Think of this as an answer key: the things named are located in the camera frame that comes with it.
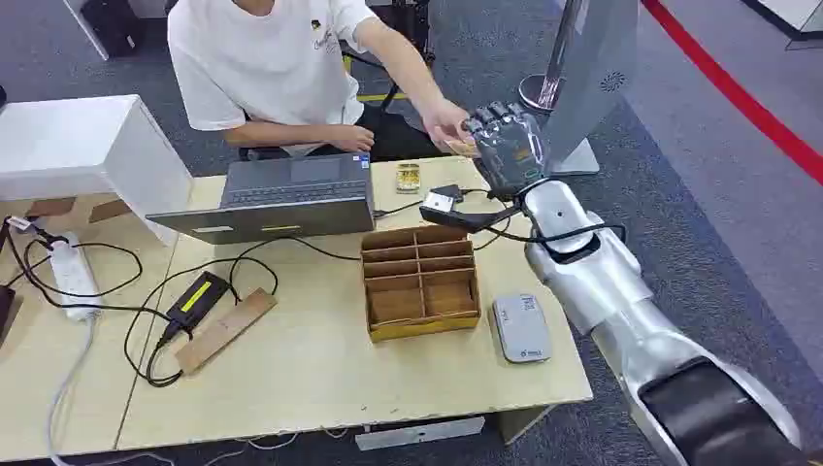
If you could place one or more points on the black power adapter yellow label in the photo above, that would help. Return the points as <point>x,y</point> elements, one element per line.
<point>196,299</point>

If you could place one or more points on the white power strip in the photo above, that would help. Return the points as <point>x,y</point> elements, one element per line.
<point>73,276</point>

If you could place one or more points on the grey laptop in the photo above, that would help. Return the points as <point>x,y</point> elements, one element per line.
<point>289,193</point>

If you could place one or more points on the grey standing panel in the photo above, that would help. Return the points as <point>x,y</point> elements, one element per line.
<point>588,77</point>

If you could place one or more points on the black tripod stand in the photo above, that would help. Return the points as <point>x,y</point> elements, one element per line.
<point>402,38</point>

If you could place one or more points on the brown cardboard piece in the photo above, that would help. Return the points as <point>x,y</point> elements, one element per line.
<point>109,210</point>
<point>51,207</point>

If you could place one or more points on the white box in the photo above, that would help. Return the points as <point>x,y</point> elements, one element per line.
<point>77,145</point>

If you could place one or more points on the dark device at desk edge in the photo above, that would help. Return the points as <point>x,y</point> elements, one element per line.
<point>5,312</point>

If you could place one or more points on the grey card reader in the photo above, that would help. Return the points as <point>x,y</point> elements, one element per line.
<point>521,328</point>

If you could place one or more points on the metal desk bracket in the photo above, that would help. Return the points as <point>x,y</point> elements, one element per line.
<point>418,433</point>

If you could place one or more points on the black cabinet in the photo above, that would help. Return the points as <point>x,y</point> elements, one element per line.
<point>109,26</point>

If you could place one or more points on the tan card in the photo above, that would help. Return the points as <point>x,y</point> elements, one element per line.
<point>460,148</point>

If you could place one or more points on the person's right hand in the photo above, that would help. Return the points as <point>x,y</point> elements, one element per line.
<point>353,137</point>

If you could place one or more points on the chrome stanchion post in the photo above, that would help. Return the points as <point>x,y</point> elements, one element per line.
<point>546,77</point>

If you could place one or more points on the person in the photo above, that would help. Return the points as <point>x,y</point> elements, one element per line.
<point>270,58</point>

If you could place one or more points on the wooden board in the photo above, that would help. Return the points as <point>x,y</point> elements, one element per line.
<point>225,331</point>

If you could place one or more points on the wooden card box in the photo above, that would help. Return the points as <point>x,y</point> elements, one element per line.
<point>421,283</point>

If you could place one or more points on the small yellow card pack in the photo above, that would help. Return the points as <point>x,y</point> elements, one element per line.
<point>408,177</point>

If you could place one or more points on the person's left hand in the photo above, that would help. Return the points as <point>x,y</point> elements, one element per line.
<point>445,123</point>

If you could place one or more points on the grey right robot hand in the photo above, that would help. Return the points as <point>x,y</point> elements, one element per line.
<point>511,154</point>

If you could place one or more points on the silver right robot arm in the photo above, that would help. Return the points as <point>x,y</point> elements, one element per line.
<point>617,289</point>

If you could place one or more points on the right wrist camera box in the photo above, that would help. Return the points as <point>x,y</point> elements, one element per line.
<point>441,202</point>

